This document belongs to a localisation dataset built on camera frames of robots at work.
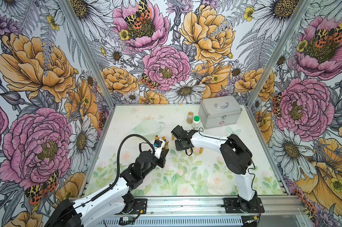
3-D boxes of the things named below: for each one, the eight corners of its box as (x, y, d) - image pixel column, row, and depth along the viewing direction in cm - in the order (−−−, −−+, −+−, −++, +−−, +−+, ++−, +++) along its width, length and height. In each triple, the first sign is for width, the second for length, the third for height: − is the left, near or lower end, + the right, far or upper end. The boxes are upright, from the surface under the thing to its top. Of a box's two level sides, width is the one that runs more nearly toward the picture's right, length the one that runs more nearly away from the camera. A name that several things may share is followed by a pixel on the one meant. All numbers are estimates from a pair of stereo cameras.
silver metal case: (205, 132, 107) (209, 117, 95) (196, 115, 118) (199, 99, 106) (235, 124, 112) (243, 109, 99) (224, 109, 123) (230, 93, 110)
